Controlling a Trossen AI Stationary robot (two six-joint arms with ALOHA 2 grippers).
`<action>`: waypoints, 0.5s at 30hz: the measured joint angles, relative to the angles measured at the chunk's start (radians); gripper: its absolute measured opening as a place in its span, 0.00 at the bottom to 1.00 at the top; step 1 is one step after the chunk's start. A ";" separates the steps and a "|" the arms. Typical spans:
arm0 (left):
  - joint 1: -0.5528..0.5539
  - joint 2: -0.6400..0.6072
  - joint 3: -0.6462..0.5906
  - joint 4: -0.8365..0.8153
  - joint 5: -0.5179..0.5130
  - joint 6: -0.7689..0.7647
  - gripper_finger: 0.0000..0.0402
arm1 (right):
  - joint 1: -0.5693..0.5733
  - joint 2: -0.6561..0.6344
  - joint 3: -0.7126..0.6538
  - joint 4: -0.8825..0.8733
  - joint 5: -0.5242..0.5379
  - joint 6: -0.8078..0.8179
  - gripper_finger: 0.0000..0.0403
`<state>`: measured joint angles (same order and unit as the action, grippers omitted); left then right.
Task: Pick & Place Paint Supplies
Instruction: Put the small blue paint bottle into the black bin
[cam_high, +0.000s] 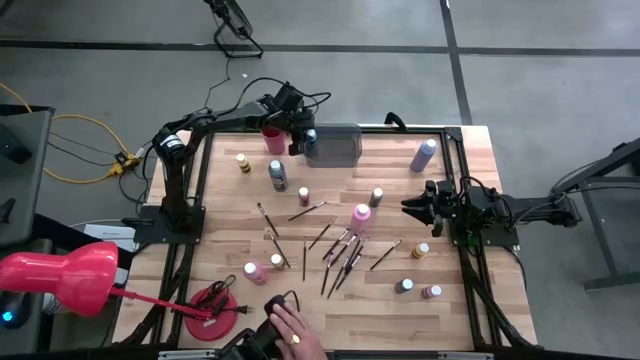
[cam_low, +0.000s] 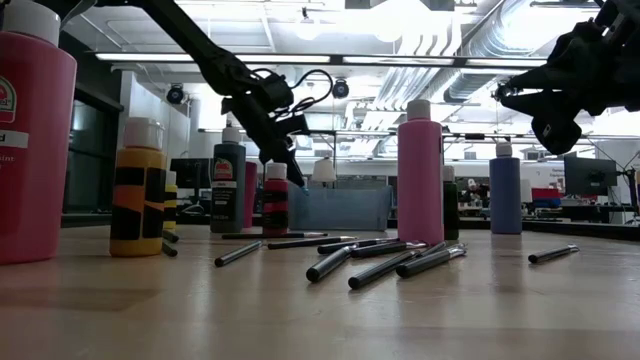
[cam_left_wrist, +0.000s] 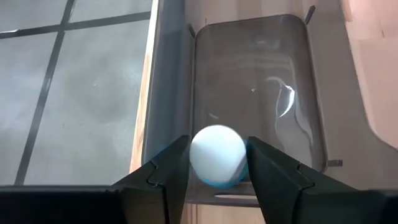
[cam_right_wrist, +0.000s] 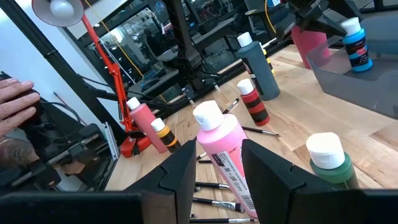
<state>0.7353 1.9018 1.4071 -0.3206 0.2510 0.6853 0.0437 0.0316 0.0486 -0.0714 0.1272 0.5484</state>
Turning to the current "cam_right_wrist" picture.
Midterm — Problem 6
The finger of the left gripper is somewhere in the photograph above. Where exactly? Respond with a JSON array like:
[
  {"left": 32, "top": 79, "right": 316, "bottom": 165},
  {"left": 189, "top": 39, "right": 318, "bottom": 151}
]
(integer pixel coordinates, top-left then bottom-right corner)
[
  {"left": 275, "top": 21, "right": 299, "bottom": 41},
  {"left": 310, "top": 14, "right": 348, "bottom": 37}
]

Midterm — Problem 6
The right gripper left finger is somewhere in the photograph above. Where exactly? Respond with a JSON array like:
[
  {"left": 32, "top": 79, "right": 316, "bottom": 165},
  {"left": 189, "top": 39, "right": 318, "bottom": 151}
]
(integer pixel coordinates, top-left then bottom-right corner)
[{"left": 0, "top": 139, "right": 197, "bottom": 224}]

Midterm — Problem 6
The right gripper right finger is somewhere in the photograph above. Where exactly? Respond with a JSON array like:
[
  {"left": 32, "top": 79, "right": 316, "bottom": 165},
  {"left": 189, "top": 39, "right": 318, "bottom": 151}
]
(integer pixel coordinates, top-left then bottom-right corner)
[{"left": 241, "top": 139, "right": 398, "bottom": 224}]

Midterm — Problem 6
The small light blue paint bottle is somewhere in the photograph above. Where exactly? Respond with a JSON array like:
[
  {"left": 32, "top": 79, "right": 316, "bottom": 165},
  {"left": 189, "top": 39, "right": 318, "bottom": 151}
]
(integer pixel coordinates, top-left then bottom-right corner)
[{"left": 340, "top": 17, "right": 373, "bottom": 73}]

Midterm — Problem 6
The large teal paint bottle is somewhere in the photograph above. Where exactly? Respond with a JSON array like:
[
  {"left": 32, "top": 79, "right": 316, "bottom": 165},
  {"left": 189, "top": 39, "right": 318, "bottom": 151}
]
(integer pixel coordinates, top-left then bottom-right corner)
[{"left": 235, "top": 31, "right": 280, "bottom": 101}]

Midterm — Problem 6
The small green paint bottle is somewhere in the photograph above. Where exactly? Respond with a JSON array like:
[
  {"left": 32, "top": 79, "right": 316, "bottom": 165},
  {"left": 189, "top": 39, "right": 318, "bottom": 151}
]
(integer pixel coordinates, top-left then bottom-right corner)
[{"left": 305, "top": 132, "right": 360, "bottom": 190}]

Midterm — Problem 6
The small orange paint bottle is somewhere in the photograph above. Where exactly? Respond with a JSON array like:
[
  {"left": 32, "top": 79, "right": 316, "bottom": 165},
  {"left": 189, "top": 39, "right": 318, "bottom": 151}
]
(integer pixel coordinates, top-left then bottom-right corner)
[{"left": 150, "top": 117, "right": 182, "bottom": 153}]

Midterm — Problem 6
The large coral paint bottle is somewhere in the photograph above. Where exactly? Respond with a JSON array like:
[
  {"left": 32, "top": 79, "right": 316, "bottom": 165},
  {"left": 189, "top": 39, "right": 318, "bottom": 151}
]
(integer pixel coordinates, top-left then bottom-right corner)
[{"left": 126, "top": 96, "right": 169, "bottom": 154}]

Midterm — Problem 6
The large pink paint bottle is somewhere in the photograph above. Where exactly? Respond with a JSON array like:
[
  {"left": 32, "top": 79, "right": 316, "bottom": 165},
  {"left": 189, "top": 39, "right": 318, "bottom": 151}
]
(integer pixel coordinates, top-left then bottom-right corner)
[{"left": 192, "top": 100, "right": 259, "bottom": 218}]

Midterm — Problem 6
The small red paint bottle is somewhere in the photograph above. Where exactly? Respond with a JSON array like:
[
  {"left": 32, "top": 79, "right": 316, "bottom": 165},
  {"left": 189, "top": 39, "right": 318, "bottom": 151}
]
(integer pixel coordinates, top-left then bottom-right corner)
[{"left": 236, "top": 78, "right": 271, "bottom": 127}]

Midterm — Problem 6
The red plastic cup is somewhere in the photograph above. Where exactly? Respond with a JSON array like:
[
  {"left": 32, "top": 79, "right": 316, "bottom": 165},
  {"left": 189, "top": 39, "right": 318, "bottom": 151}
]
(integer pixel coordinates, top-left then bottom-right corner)
[{"left": 290, "top": 24, "right": 332, "bottom": 70}]

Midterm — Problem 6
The grey translucent plastic bin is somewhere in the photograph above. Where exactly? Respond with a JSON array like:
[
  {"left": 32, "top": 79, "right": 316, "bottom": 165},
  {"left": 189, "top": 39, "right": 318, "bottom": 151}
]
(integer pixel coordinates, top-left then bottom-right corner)
[{"left": 306, "top": 15, "right": 398, "bottom": 121}]

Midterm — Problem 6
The red desk lamp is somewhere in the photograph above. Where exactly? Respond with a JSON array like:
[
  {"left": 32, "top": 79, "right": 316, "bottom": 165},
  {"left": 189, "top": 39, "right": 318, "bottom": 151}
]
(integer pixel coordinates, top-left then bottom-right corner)
[{"left": 30, "top": 0, "right": 153, "bottom": 159}]

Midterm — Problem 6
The person's hand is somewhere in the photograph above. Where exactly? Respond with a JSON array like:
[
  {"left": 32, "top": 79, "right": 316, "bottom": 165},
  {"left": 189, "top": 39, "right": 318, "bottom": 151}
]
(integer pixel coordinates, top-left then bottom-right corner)
[{"left": 0, "top": 77, "right": 41, "bottom": 138}]

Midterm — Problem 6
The yellow cable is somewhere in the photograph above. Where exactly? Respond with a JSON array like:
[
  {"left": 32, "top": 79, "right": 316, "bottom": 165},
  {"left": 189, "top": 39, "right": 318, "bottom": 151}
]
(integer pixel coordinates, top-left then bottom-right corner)
[{"left": 83, "top": 0, "right": 169, "bottom": 103}]

